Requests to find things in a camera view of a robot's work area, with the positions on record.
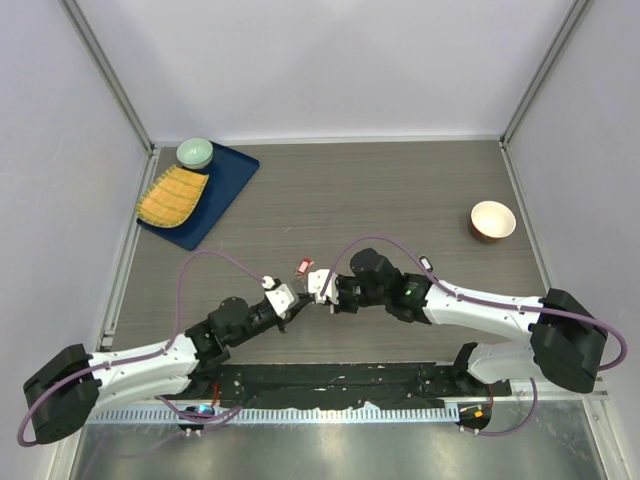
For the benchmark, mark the yellow woven mat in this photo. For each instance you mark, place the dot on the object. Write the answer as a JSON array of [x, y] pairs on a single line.
[[172, 198]]

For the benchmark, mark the blue tray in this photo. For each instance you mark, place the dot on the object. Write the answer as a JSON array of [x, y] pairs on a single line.
[[230, 171]]

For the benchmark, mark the black key fob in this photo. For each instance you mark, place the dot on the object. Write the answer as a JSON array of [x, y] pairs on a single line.
[[426, 263]]

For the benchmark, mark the red capped key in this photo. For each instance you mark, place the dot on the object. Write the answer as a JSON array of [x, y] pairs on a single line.
[[304, 266]]

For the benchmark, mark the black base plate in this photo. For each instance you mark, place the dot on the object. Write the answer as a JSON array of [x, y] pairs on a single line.
[[336, 386]]

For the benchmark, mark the left aluminium frame post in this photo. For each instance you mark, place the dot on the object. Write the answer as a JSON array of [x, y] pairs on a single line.
[[85, 32]]

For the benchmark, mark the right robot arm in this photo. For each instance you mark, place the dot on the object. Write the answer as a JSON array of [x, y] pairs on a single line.
[[551, 337]]

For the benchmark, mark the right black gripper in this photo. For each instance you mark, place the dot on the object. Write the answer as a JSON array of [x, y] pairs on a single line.
[[340, 305]]

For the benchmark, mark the slotted cable duct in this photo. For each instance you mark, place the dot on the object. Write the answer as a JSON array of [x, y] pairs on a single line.
[[157, 414]]

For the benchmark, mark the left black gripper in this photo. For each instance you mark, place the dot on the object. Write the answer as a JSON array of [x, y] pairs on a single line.
[[302, 298]]

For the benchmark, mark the right aluminium frame post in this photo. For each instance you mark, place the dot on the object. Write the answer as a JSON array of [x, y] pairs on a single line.
[[571, 21]]

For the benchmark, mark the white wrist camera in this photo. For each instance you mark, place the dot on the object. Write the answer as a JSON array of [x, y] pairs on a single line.
[[321, 285], [281, 296]]

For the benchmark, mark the white brown bowl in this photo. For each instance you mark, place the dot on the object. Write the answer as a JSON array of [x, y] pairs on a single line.
[[491, 221]]

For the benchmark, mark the aluminium frame post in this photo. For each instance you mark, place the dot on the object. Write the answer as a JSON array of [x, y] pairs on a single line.
[[571, 21], [85, 32]]

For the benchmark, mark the green ceramic bowl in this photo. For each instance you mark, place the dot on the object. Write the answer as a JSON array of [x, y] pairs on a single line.
[[195, 153]]

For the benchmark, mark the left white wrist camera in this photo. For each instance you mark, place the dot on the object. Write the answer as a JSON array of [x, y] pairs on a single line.
[[281, 296]]

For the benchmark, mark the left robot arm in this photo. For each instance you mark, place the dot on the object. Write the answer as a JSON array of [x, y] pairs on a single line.
[[75, 384]]

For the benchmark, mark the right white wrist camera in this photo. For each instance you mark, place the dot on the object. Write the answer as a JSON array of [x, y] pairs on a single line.
[[321, 285]]

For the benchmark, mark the grey keyring holder red handle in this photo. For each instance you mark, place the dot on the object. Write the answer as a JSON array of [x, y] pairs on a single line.
[[303, 286]]

